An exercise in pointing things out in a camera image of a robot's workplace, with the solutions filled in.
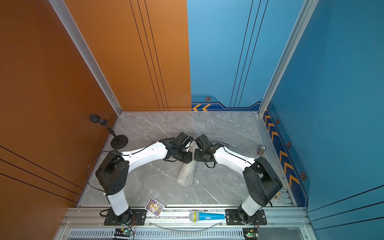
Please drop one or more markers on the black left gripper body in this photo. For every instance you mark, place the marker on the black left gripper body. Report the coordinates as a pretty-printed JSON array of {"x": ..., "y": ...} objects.
[{"x": 184, "y": 155}]

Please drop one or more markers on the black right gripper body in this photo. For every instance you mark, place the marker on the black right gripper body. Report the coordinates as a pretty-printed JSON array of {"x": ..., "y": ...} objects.
[{"x": 199, "y": 155}]

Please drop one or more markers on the clear bubble wrap sheet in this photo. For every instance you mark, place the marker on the clear bubble wrap sheet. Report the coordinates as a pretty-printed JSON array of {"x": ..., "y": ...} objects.
[{"x": 186, "y": 174}]

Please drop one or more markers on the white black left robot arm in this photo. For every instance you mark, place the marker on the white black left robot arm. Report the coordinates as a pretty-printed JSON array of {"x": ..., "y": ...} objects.
[{"x": 113, "y": 172}]

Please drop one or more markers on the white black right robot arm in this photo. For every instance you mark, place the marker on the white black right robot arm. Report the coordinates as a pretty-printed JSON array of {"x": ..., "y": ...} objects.
[{"x": 261, "y": 180}]

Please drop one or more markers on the brown patterned cylinder cup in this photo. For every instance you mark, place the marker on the brown patterned cylinder cup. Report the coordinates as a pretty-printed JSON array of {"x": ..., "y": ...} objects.
[{"x": 262, "y": 149}]

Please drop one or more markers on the black desk microphone on stand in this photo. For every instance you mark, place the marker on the black desk microphone on stand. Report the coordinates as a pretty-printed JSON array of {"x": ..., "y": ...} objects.
[{"x": 118, "y": 141}]

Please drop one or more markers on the colourful picture card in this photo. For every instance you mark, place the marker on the colourful picture card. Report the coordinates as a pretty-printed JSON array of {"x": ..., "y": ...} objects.
[{"x": 155, "y": 207}]

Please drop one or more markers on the blue toy microphone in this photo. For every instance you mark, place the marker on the blue toy microphone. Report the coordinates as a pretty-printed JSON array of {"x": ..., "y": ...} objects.
[{"x": 196, "y": 216}]

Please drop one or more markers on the small brass bell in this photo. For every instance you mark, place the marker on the small brass bell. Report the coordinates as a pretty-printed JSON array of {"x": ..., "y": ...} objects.
[{"x": 278, "y": 195}]

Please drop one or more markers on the green circuit board right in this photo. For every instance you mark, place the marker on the green circuit board right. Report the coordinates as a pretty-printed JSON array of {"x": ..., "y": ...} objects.
[{"x": 250, "y": 234}]

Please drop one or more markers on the green circuit board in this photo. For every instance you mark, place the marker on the green circuit board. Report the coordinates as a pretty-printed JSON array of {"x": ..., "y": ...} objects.
[
  {"x": 124, "y": 233},
  {"x": 250, "y": 234}
]

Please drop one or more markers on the green circuit board left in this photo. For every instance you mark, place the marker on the green circuit board left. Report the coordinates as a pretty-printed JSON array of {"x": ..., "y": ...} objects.
[{"x": 124, "y": 233}]

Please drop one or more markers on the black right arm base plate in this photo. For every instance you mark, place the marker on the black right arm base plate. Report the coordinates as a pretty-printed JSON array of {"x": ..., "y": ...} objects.
[{"x": 239, "y": 217}]

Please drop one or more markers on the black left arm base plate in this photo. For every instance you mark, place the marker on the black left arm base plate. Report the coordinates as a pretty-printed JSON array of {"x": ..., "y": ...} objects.
[{"x": 131, "y": 217}]

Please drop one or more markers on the aluminium front rail frame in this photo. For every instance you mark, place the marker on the aluminium front rail frame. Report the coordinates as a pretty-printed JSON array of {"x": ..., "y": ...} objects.
[{"x": 283, "y": 223}]

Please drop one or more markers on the aluminium corner post left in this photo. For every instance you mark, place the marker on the aluminium corner post left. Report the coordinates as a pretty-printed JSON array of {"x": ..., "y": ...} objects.
[{"x": 75, "y": 34}]

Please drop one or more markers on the aluminium corner post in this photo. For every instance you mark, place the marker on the aluminium corner post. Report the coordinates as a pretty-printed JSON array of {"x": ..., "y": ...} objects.
[
  {"x": 295, "y": 36},
  {"x": 75, "y": 34}
]

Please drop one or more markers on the aluminium corner post right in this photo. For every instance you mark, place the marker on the aluminium corner post right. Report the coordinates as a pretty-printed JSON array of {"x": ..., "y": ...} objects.
[{"x": 295, "y": 36}]

